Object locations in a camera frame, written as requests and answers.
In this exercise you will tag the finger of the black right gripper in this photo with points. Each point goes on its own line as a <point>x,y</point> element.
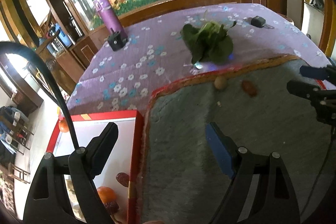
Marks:
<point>316,96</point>

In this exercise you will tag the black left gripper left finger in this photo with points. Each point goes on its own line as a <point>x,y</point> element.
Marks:
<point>88,162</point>

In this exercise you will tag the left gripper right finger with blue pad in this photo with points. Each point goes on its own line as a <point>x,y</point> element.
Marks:
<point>227,154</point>

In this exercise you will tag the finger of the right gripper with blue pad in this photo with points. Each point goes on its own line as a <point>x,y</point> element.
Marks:
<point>322,73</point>

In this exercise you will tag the dark red date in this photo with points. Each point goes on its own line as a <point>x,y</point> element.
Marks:
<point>123,179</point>
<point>249,88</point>

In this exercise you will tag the orange fruit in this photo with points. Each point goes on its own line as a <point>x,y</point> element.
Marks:
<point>63,126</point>
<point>106,194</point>

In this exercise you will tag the tan round fruit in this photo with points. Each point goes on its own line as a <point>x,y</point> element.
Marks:
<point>220,83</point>

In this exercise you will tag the brown round fruit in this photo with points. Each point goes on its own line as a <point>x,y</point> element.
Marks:
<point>112,207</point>

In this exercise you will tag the grey felt mat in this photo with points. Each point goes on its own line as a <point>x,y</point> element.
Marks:
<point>253,144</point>

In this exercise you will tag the wooden chair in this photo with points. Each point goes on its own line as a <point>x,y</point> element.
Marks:
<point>15,136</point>

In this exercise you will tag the purple floral tablecloth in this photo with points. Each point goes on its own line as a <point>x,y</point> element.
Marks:
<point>155,55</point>

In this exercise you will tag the small black device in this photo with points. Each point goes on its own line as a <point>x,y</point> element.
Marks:
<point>260,22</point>

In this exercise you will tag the seated person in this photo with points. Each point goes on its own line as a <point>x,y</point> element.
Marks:
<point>10,112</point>

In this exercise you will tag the green leafy vegetable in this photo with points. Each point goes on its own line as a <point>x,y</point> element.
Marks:
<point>210,43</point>

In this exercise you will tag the small black box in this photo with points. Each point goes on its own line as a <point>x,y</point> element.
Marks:
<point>115,40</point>

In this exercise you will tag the blue water jug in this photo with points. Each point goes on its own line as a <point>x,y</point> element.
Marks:
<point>62,36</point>

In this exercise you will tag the purple thermos bottle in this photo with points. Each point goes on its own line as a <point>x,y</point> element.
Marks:
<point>110,19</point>

